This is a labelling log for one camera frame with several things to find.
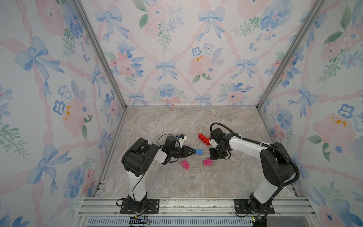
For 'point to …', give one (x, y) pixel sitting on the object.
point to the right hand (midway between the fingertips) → (213, 157)
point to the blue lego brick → (199, 152)
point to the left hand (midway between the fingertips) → (196, 152)
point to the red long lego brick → (203, 138)
